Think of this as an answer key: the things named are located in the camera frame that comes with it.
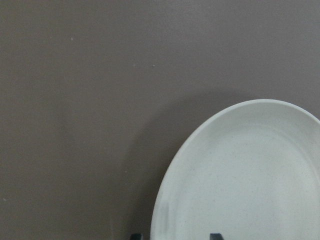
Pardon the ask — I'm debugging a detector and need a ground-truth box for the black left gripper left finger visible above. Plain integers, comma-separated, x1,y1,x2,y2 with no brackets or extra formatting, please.
130,233,144,240

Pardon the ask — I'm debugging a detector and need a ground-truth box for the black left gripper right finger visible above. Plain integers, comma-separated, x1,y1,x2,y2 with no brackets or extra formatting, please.
209,233,223,240

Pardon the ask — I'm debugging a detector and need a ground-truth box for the pale green round plate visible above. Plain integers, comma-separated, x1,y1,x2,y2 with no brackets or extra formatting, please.
150,99,320,240

